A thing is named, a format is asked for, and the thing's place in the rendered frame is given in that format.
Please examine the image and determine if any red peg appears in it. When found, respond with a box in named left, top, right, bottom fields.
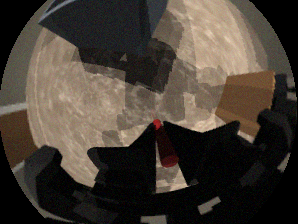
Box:
left=153, top=120, right=178, bottom=168

